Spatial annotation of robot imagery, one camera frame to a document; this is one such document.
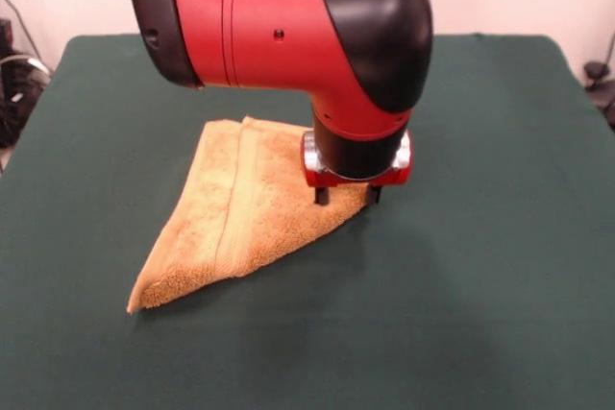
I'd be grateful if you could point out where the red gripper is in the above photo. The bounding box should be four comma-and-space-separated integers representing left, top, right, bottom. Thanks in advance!
300, 131, 414, 206

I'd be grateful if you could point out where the tan towel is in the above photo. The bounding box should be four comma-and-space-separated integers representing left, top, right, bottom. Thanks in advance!
125, 115, 372, 318

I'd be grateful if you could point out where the dark green table cloth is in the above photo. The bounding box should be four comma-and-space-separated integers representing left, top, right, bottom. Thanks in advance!
0, 33, 615, 410

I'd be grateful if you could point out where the white cable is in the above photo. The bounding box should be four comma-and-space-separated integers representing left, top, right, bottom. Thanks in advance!
0, 54, 52, 78

